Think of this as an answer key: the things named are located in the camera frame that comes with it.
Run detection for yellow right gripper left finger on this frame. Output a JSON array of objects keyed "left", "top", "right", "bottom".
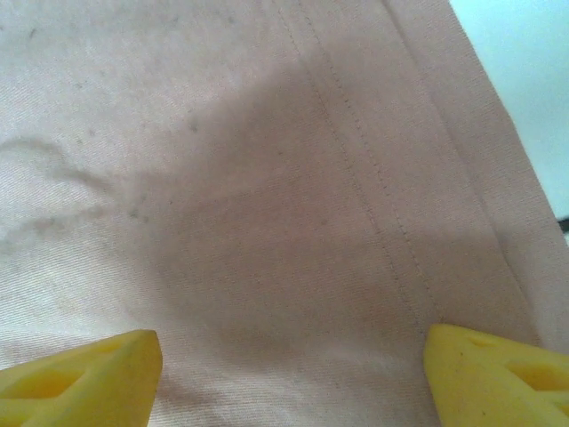
[{"left": 0, "top": 328, "right": 164, "bottom": 427}]

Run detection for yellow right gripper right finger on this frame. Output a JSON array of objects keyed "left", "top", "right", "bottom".
[{"left": 421, "top": 323, "right": 569, "bottom": 427}]

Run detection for pink t-shirt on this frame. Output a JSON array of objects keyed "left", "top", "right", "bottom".
[{"left": 0, "top": 0, "right": 569, "bottom": 427}]

